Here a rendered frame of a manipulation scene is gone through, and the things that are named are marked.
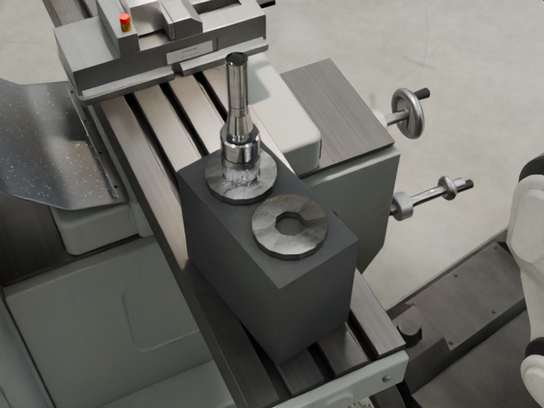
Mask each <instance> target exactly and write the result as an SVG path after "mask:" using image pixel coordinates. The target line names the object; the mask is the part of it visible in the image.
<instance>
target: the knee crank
mask: <svg viewBox="0 0 544 408"><path fill-rule="evenodd" d="M437 185H438V186H436V187H434V188H432V189H429V190H426V191H423V192H422V193H418V194H415V195H413V196H411V197H409V196H408V195H407V194H406V193H404V192H402V191H401V192H398V193H395V194H394V195H393V200H392V204H391V209H390V213H389V216H393V217H394V218H395V219H396V220H397V221H402V220H404V219H408V218H410V217H412V215H413V213H414V208H413V207H415V206H418V205H421V204H423V203H425V202H429V201H431V200H433V199H435V198H439V197H441V196H442V197H443V198H444V199H445V200H447V201H452V200H453V199H454V198H455V197H456V196H457V193H460V192H463V191H466V190H468V189H472V188H473V187H474V183H473V181H472V180H470V179H469V180H466V181H464V179H463V178H462V177H459V178H457V179H455V180H453V179H452V178H450V177H449V176H442V177H440V178H439V180H438V184H437Z"/></svg>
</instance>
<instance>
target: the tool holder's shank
mask: <svg viewBox="0 0 544 408"><path fill-rule="evenodd" d="M225 64H226V79H227V107H228V111H227V121H226V130H227V132H228V133H229V134H230V135H231V136H232V137H233V138H238V139H242V138H246V137H247V136H248V135H249V133H250V132H251V131H252V129H253V122H252V118H251V115H250V111H249V68H248V57H247V55H246V54H245V53H242V52H231V53H229V54H228V55H227V56H226V57H225Z"/></svg>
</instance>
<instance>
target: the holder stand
mask: <svg viewBox="0 0 544 408"><path fill-rule="evenodd" d="M176 174H177V181H178V187H179V193H180V200H181V210H182V217H183V223H184V229H185V240H186V247H187V253H188V257H189V258H190V260H191V261H192V262H193V263H194V265H195V266H196V267H197V268H198V269H199V270H200V271H201V273H202V274H203V275H204V277H205V278H206V279H207V281H208V282H209V283H210V284H211V286H212V287H213V288H214V289H215V290H216V291H217V292H218V294H219V295H220V296H221V298H222V299H223V300H224V301H225V303H226V304H227V305H228V307H229V308H230V309H231V310H232V311H233V312H234V313H235V314H236V316H237V317H238V318H239V320H240V321H241V322H242V324H243V325H244V326H245V327H246V329H247V330H248V331H249V332H250V333H251V334H252V336H253V337H254V338H255V339H256V340H257V342H258V343H259V344H260V346H261V347H262V348H263V350H264V351H265V352H266V354H267V355H268V356H269V357H270V358H271V359H272V360H273V361H274V363H275V364H276V365H277V366H280V365H281V364H283V363H285V362H286V361H288V360H289V359H290V358H292V357H293V356H295V355H297V354H298V353H300V352H301V351H302V350H304V349H305V348H307V347H308V346H310V345H312V344H313V343H314V342H316V341H318V340H319V339H321V338H323V337H324V336H325V335H326V334H328V333H330V332H331V331H333V330H334V329H336V328H338V327H339V326H340V325H342V324H343V323H345V322H346V321H347V320H348V317H349V311H350V305H351V294H352V288H353V283H354V277H355V267H356V261H357V255H358V249H359V238H358V237H357V236H356V235H355V234H354V233H353V232H352V231H351V230H350V229H349V228H348V227H347V226H346V225H345V224H344V223H343V222H342V221H341V220H340V219H339V218H338V217H337V216H336V215H335V214H334V213H333V212H332V211H331V210H330V209H329V208H328V207H327V206H326V205H325V204H324V203H323V202H322V201H321V200H320V198H319V197H318V196H317V195H316V194H315V193H314V192H313V191H312V190H311V189H310V188H309V187H308V186H307V185H306V184H305V183H304V182H303V181H302V180H301V179H300V178H299V177H298V176H297V175H296V174H295V173H294V172H293V171H292V170H291V169H290V168H289V167H288V166H287V165H286V164H285V163H284V162H283V161H282V160H281V159H280V158H279V157H278V156H277V155H276V154H275V153H274V152H273V151H272V150H271V149H270V148H269V147H268V146H267V145H266V144H265V143H264V142H263V141H262V140H261V139H260V175H259V177H258V178H257V179H256V180H255V181H254V182H253V183H251V184H249V185H233V184H231V183H229V182H228V181H226V180H225V179H224V177H223V173H222V161H221V150H220V148H219V149H218V150H216V151H214V152H212V153H210V154H209V155H206V156H204V157H202V158H201V159H198V160H196V161H195V162H193V163H191V164H189V165H187V166H185V167H183V168H181V169H179V170H178V171H177V172H176Z"/></svg>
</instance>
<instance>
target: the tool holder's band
mask: <svg viewBox="0 0 544 408"><path fill-rule="evenodd" d="M219 137H220V142H221V144H222V145H223V147H224V148H226V149H227V150H229V151H232V152H237V153H242V152H246V151H251V150H252V149H253V148H254V147H256V146H257V144H258V143H259V140H260V131H259V129H258V127H257V126H256V125H255V124H254V123H253V129H252V131H251V132H250V133H249V135H248V136H247V137H246V138H242V139H238V138H233V137H232V136H231V135H230V134H229V133H228V132H227V130H226V124H224V125H223V126H222V128H221V130H220V132H219Z"/></svg>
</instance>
